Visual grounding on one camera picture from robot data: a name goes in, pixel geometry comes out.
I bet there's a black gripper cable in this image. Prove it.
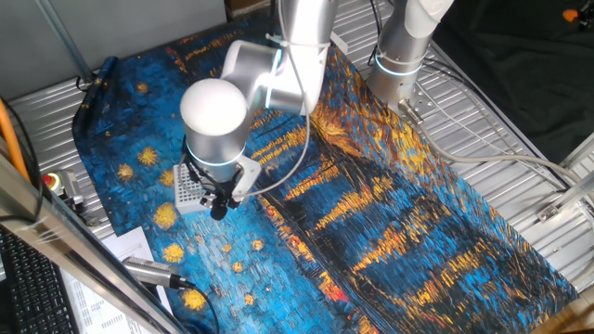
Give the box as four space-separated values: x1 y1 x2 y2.
183 146 245 205

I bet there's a black keyboard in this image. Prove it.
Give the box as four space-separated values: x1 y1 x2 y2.
0 229 80 334

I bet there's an aluminium frame rail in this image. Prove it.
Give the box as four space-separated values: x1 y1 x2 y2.
536 171 594 224

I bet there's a red emergency stop button box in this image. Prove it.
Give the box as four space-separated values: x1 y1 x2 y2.
40 169 87 212

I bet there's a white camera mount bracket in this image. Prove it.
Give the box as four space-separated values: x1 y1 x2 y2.
230 156 262 201

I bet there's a black fabric sheet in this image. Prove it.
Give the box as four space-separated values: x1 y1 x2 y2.
429 0 594 164

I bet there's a white pipette tip box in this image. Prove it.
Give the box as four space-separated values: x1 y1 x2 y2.
173 161 215 216

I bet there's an orange tube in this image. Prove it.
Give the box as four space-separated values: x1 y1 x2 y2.
0 97 30 183

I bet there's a white printed paper sheet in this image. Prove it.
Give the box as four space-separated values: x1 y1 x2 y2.
59 225 174 334

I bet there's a brown cardboard box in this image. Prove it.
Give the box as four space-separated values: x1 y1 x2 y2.
225 0 274 19

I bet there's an aluminium profile post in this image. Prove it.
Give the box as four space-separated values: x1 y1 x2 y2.
0 155 189 334

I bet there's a starry night print tablecloth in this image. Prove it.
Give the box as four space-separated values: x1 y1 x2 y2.
71 0 580 334

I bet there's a black wrist camera unit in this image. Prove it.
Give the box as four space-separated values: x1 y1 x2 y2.
198 179 243 222

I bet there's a black frame cable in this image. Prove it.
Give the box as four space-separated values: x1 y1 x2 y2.
0 95 45 224

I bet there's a black camera cable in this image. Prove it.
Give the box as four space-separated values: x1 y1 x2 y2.
183 277 222 334

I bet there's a grey metal pole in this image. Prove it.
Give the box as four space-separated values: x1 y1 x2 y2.
34 0 97 87

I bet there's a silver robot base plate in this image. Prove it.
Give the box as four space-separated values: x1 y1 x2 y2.
396 85 445 124

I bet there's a silver camera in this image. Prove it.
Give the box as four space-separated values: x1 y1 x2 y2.
121 256 196 291

